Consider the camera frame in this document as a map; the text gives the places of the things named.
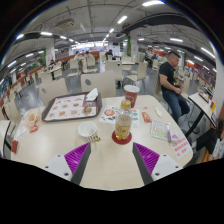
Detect red sauce packet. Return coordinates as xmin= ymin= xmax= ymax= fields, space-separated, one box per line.
xmin=141 ymin=111 xmax=152 ymax=124

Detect ceiling lights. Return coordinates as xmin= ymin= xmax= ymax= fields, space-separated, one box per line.
xmin=0 ymin=0 xmax=218 ymax=84

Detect brown food tray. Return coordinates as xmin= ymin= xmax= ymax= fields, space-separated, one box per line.
xmin=41 ymin=91 xmax=103 ymax=123

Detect ceiling air conditioner unit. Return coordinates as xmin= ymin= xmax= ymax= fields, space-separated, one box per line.
xmin=54 ymin=18 xmax=76 ymax=29

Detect clear bottle with yellow cap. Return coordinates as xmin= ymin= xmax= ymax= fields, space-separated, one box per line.
xmin=114 ymin=99 xmax=134 ymax=142

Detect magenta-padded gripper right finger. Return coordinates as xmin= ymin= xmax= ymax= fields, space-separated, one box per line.
xmin=131 ymin=142 xmax=184 ymax=186

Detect white notice with red text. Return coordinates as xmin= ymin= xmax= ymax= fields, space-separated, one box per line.
xmin=171 ymin=136 xmax=193 ymax=160

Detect red paper cup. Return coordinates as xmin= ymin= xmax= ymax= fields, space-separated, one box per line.
xmin=123 ymin=84 xmax=141 ymax=109

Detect person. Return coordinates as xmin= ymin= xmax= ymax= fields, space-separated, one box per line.
xmin=195 ymin=119 xmax=224 ymax=162
xmin=104 ymin=49 xmax=114 ymax=61
xmin=158 ymin=50 xmax=191 ymax=124
xmin=73 ymin=50 xmax=84 ymax=62
xmin=83 ymin=50 xmax=94 ymax=61

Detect white table with dark edge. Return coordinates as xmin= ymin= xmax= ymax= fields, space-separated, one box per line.
xmin=0 ymin=119 xmax=13 ymax=159
xmin=187 ymin=91 xmax=218 ymax=138

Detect clear plastic packet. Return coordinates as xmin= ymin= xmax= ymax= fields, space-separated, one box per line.
xmin=149 ymin=119 xmax=172 ymax=142

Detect flat round red coaster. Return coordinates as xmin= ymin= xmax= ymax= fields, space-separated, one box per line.
xmin=111 ymin=130 xmax=133 ymax=146

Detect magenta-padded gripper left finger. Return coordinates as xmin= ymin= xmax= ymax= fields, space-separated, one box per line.
xmin=42 ymin=142 xmax=92 ymax=186

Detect beige canteen chairs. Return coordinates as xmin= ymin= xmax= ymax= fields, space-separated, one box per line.
xmin=3 ymin=56 xmax=168 ymax=111

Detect white crumpled napkin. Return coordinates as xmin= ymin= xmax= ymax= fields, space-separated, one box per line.
xmin=85 ymin=87 xmax=100 ymax=102

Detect colourful printed leaflet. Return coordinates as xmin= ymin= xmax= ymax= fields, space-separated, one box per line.
xmin=98 ymin=104 xmax=140 ymax=128

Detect small white crumpled wrapper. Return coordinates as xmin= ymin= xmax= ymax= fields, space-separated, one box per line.
xmin=153 ymin=107 xmax=164 ymax=118

